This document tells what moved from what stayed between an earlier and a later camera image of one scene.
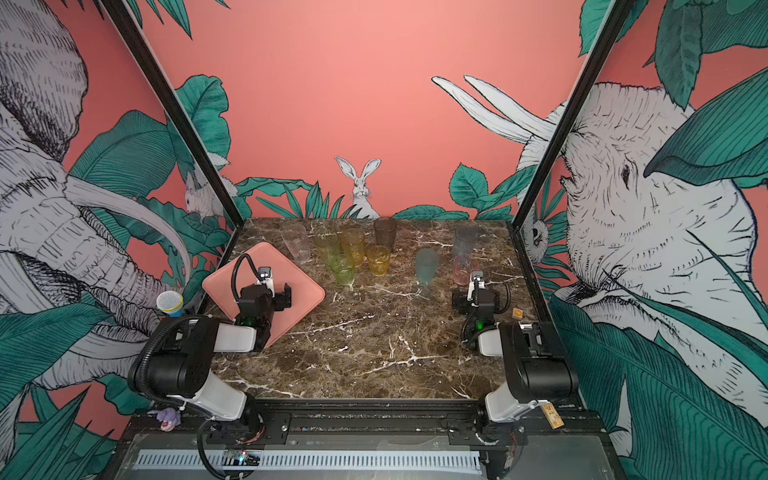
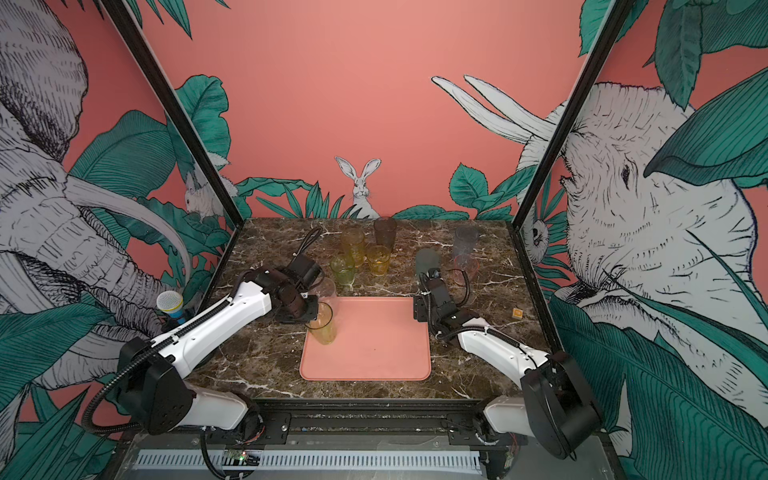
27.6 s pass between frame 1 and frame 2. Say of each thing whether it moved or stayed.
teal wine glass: stayed
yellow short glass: stayed
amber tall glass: stayed
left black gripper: moved
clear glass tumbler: moved
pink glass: stayed
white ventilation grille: stayed
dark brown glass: stayed
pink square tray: moved
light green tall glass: moved
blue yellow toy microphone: stayed
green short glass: stayed
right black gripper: moved
